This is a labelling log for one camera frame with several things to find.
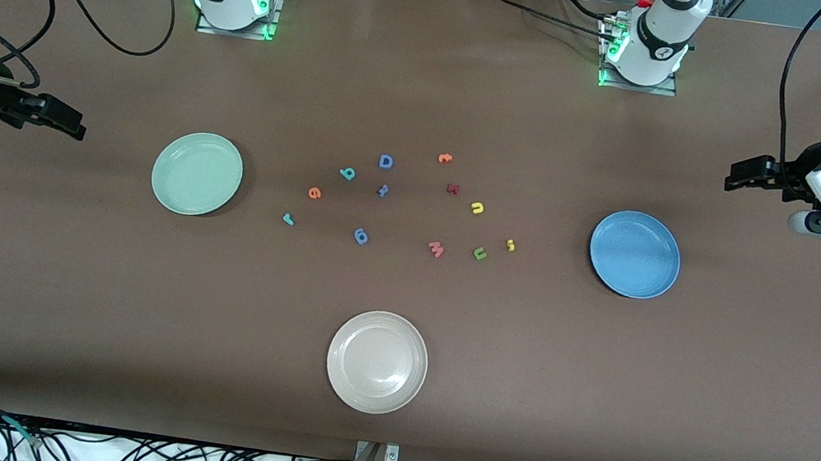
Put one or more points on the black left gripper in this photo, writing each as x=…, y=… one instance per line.
x=788, y=180

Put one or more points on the teal foam letter r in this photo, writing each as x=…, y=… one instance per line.
x=288, y=220

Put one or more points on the orange foam letter e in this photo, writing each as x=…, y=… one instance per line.
x=314, y=192

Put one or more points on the yellow foam letter u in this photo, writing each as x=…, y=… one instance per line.
x=477, y=208

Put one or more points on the green foam letter u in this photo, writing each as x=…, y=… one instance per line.
x=480, y=254

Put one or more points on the teal foam letter b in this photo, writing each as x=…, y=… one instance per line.
x=347, y=174

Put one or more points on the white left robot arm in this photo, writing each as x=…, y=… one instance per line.
x=651, y=49

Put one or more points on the blue plate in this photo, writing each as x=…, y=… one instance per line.
x=635, y=254

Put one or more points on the light green plate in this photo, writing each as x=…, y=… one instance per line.
x=197, y=174

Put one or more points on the dark red foam letter r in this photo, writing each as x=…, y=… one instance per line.
x=452, y=188

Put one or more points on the orange foam letter t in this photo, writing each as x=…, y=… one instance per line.
x=445, y=159

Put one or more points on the pink foam letter w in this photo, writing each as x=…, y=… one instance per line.
x=435, y=250

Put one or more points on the blue foam letter g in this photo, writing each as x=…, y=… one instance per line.
x=361, y=236

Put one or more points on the blue foam letter D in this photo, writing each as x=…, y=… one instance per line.
x=386, y=162

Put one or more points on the blue foam letter t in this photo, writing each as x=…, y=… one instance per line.
x=383, y=191

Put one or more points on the beige plate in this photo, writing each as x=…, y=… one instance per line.
x=377, y=362

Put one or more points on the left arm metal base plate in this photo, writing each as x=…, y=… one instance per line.
x=658, y=90

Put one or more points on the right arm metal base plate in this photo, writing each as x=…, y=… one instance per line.
x=274, y=14

